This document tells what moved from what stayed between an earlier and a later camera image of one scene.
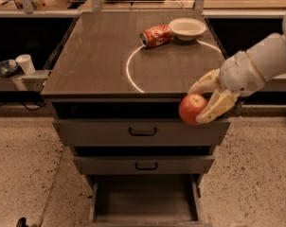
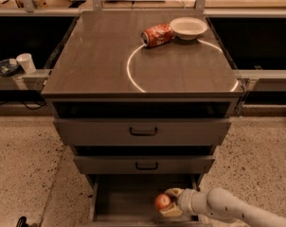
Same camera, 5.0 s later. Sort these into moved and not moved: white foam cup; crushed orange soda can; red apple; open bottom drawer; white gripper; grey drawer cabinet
Moved: red apple; white gripper
Not moved: white foam cup; grey drawer cabinet; open bottom drawer; crushed orange soda can
